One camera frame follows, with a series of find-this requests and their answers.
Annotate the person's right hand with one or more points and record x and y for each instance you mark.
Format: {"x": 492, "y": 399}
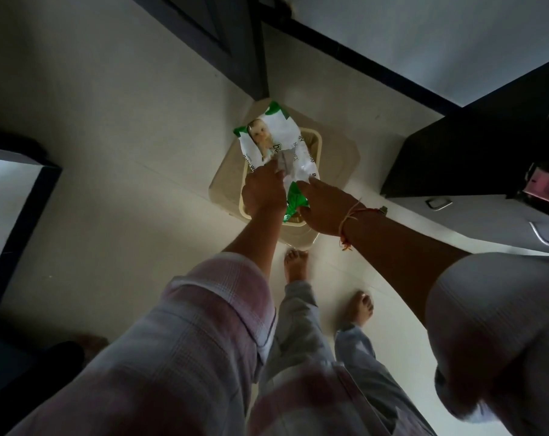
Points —
{"x": 325, "y": 207}

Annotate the person's left hand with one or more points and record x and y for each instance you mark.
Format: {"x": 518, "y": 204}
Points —
{"x": 261, "y": 190}

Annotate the person's left fingers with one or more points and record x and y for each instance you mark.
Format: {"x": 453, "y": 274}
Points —
{"x": 272, "y": 167}

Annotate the person's right fingers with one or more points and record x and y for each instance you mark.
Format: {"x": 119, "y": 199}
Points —
{"x": 307, "y": 187}

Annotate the white green wipes packet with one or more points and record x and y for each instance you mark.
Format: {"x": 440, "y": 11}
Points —
{"x": 279, "y": 140}

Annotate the person's right forearm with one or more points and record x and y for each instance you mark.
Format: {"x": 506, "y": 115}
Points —
{"x": 401, "y": 263}

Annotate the person's left forearm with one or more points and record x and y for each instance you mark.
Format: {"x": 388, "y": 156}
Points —
{"x": 256, "y": 240}

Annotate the beige plastic trash bin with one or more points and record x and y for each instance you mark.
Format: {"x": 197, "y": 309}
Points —
{"x": 338, "y": 154}

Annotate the red thread wristband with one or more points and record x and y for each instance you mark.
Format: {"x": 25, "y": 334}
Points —
{"x": 347, "y": 220}

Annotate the person's left foot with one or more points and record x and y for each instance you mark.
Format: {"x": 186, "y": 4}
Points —
{"x": 296, "y": 265}

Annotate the person's foot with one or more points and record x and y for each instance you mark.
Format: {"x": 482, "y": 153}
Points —
{"x": 357, "y": 309}
{"x": 296, "y": 265}

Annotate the person's right foot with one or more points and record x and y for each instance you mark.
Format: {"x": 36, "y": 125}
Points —
{"x": 357, "y": 309}

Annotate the grey pyjama trousers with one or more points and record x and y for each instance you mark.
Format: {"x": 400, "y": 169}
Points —
{"x": 301, "y": 322}

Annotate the dark wooden door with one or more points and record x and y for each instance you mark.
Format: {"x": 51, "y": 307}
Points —
{"x": 220, "y": 36}

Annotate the dark cabinet with grey drawers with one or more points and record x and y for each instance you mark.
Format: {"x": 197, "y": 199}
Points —
{"x": 474, "y": 149}

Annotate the pink plaid shirt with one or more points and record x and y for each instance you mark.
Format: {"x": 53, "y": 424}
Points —
{"x": 188, "y": 349}

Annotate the pink box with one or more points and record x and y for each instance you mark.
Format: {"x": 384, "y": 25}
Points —
{"x": 544, "y": 188}

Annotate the white panel with dark frame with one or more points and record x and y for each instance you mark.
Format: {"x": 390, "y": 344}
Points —
{"x": 11, "y": 208}

